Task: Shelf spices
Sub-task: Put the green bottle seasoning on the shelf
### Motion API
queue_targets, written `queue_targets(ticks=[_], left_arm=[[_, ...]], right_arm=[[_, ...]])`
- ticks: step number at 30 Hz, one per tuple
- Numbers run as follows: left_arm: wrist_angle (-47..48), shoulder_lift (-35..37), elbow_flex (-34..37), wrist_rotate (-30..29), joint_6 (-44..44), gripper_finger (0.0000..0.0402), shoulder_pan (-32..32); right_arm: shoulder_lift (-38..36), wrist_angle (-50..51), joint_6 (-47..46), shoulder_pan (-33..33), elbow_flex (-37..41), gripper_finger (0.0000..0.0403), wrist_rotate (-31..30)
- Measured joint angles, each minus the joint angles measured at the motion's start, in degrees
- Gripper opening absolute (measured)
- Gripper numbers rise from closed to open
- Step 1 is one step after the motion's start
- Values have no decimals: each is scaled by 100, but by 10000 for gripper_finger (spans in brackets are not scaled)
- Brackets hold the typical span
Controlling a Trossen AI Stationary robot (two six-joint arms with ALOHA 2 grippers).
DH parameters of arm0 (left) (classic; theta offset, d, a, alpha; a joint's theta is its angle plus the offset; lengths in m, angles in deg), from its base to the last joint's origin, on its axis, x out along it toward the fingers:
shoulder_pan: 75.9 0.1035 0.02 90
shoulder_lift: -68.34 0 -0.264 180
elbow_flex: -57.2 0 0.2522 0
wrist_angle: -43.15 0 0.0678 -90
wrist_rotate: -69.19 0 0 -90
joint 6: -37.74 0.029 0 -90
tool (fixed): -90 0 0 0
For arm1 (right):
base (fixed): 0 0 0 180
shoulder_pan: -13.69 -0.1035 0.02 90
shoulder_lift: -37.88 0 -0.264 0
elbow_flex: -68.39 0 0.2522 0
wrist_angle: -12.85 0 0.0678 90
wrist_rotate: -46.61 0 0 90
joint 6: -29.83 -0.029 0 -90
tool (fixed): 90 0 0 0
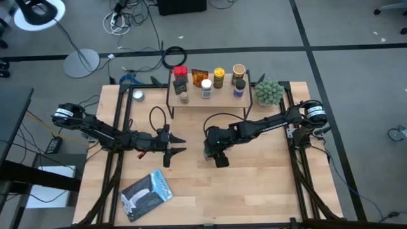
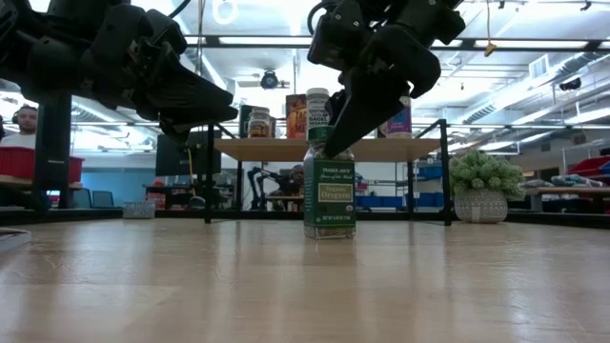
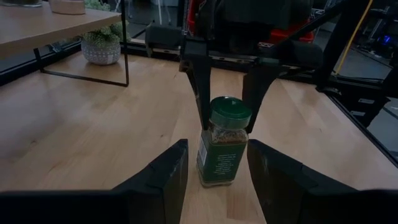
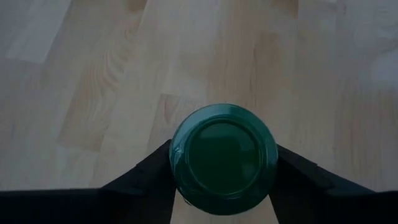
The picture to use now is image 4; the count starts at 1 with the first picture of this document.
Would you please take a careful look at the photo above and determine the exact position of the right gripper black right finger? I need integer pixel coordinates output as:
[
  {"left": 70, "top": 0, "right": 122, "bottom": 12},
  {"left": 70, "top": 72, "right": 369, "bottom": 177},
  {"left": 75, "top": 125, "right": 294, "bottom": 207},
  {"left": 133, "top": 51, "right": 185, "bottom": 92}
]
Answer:
[{"left": 269, "top": 144, "right": 398, "bottom": 224}]

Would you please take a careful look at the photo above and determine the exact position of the green lid glass spice jar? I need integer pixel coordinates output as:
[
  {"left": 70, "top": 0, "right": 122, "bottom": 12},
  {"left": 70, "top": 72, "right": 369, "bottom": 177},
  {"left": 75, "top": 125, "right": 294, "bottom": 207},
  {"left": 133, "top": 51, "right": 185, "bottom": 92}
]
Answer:
[{"left": 169, "top": 103, "right": 279, "bottom": 216}]

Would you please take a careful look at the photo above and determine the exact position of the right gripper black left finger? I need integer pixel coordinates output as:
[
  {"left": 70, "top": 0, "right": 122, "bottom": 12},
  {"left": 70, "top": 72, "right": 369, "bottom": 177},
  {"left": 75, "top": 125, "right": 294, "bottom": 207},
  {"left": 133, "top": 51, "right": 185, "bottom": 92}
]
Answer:
[{"left": 0, "top": 139, "right": 177, "bottom": 224}]

